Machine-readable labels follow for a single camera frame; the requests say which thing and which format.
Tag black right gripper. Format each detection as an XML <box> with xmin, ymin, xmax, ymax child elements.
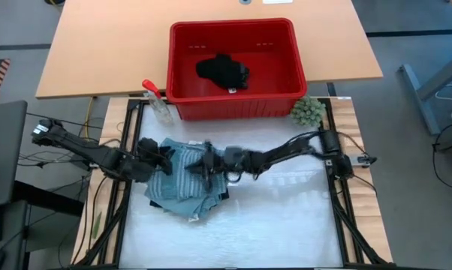
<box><xmin>183</xmin><ymin>140</ymin><xmax>258</xmax><ymax>194</ymax></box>

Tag blue striped shirt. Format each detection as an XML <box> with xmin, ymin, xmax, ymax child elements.
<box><xmin>143</xmin><ymin>137</ymin><xmax>231</xmax><ymax>211</ymax></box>

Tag red plastic laundry bin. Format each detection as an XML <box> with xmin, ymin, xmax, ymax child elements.
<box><xmin>165</xmin><ymin>17</ymin><xmax>309</xmax><ymax>122</ymax></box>

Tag clear spray bottle red trigger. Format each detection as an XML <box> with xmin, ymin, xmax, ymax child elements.
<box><xmin>142</xmin><ymin>79</ymin><xmax>175</xmax><ymax>127</ymax></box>

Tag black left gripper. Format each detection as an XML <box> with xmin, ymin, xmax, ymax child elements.
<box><xmin>135</xmin><ymin>136</ymin><xmax>176</xmax><ymax>178</ymax></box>

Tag green spiky ball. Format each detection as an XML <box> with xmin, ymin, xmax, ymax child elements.
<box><xmin>290</xmin><ymin>96</ymin><xmax>327</xmax><ymax>128</ymax></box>

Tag grey desk leg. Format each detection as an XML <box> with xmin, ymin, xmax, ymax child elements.
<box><xmin>398</xmin><ymin>48</ymin><xmax>452</xmax><ymax>136</ymax></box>

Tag black aluminium frame rail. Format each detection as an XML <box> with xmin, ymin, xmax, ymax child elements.
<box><xmin>318</xmin><ymin>97</ymin><xmax>391</xmax><ymax>269</ymax></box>
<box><xmin>71</xmin><ymin>97</ymin><xmax>146</xmax><ymax>269</ymax></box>

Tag black garment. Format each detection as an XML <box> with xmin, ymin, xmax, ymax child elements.
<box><xmin>195</xmin><ymin>53</ymin><xmax>250</xmax><ymax>94</ymax></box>

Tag yellow cable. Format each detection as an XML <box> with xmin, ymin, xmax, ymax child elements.
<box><xmin>84</xmin><ymin>96</ymin><xmax>98</xmax><ymax>131</ymax></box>

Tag black floor cable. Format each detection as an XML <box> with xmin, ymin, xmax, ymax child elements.
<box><xmin>430</xmin><ymin>122</ymin><xmax>452</xmax><ymax>191</ymax></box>

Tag tan wooden desk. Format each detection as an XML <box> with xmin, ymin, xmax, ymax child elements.
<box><xmin>35</xmin><ymin>0</ymin><xmax>384</xmax><ymax>100</ymax></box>

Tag grey laptop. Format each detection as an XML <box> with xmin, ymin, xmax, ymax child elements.
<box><xmin>0</xmin><ymin>100</ymin><xmax>29</xmax><ymax>209</ymax></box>

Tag dark denim jeans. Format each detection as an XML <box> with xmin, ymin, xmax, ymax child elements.
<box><xmin>149</xmin><ymin>187</ymin><xmax>231</xmax><ymax>211</ymax></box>

